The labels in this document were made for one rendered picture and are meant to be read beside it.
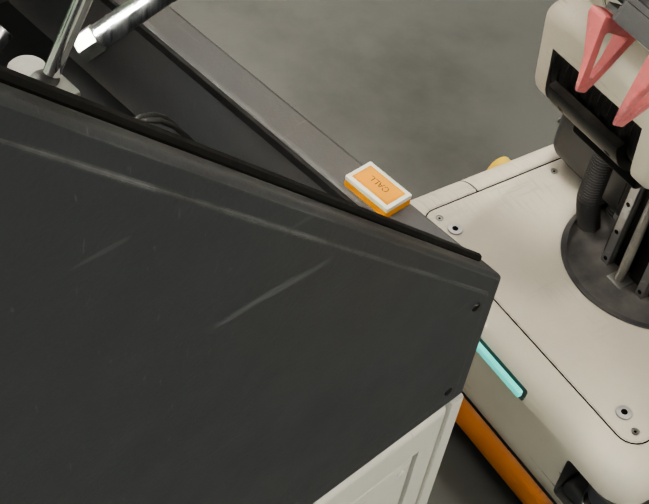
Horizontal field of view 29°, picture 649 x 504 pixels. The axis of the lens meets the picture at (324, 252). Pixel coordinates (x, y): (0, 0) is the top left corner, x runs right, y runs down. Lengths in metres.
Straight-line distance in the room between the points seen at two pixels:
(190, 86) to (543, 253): 0.95
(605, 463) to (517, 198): 0.50
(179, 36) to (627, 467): 0.93
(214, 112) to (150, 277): 0.53
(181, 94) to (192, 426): 0.48
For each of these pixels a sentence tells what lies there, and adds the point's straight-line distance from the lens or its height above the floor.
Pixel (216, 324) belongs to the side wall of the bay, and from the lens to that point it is 0.72.
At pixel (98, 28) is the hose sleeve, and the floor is 1.14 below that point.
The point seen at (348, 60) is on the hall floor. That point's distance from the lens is 2.72.
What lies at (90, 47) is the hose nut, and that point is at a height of 1.13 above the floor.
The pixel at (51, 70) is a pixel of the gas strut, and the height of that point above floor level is 1.32.
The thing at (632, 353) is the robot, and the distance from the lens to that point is 1.92.
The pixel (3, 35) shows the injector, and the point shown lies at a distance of 0.99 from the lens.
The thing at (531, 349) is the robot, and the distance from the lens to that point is 1.87.
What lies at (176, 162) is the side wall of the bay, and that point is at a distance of 0.60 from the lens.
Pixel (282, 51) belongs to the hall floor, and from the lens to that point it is 2.72.
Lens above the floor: 1.68
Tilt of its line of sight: 47 degrees down
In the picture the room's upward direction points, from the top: 10 degrees clockwise
